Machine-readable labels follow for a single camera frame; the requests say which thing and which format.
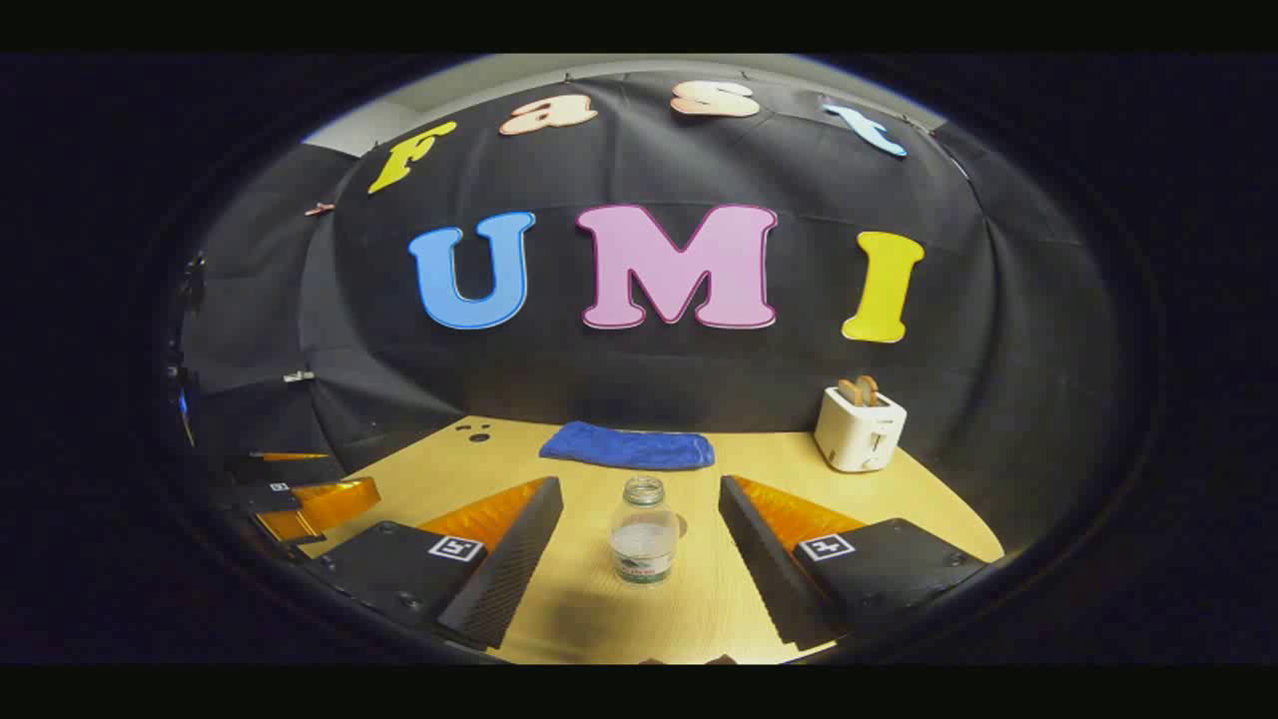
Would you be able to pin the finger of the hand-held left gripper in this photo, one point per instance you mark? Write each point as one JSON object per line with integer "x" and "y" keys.
{"x": 290, "y": 467}
{"x": 329, "y": 504}

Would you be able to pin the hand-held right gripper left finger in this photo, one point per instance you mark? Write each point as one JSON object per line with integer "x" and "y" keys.
{"x": 509, "y": 569}

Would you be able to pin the white toaster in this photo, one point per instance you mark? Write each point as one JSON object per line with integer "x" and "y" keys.
{"x": 859, "y": 434}

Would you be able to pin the clear plastic water bottle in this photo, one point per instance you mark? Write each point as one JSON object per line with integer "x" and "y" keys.
{"x": 644, "y": 539}

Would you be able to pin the toast bread slice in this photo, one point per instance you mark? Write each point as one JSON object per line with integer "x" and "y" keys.
{"x": 870, "y": 388}
{"x": 850, "y": 392}

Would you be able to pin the blue towel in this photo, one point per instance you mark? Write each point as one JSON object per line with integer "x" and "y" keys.
{"x": 629, "y": 446}

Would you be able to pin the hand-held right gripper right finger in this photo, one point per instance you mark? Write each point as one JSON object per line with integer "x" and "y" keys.
{"x": 769, "y": 559}

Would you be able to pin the black backdrop cloth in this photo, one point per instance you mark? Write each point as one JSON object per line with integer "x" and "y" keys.
{"x": 699, "y": 379}

